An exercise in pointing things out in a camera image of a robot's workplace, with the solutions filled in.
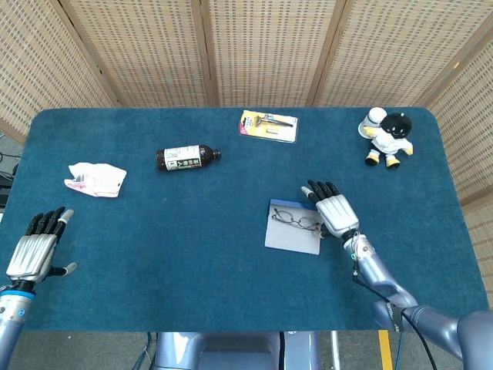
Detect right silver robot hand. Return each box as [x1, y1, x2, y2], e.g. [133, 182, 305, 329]
[300, 180, 361, 239]

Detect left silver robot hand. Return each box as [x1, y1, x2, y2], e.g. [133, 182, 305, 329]
[5, 207, 78, 284]

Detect wire-frame eyeglasses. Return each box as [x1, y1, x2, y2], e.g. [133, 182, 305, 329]
[271, 207, 323, 232]

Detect blue glasses case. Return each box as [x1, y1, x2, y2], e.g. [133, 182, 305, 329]
[263, 198, 323, 255]

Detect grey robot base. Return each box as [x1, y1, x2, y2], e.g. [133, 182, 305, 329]
[153, 331, 320, 370]

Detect black floor equipment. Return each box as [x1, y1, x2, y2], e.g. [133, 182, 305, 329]
[0, 152, 18, 207]

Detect black white plush toy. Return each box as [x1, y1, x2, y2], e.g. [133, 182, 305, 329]
[364, 112, 415, 170]

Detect pink white plastic bag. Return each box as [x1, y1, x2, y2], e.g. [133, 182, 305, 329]
[63, 162, 128, 199]

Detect white paper cup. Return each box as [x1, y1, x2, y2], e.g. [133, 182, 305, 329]
[360, 107, 387, 138]

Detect razor blister pack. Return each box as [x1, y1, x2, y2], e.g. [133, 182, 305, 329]
[239, 109, 299, 144]

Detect white table leg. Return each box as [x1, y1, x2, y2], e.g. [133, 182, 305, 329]
[330, 331, 340, 370]

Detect blue carpet table cover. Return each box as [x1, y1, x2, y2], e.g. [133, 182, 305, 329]
[0, 106, 490, 333]

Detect brown tea bottle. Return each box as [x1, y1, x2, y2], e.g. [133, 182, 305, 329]
[156, 144, 223, 172]

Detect woven wooden folding screen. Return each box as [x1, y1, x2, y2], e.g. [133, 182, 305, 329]
[0, 0, 493, 286]

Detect coloured wrist wire bundle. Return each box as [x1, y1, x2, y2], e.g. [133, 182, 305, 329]
[349, 230, 367, 278]

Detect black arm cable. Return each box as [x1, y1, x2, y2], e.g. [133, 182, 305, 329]
[352, 269, 440, 370]

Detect blue floor cable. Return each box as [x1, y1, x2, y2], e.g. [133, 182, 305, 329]
[132, 331, 159, 370]

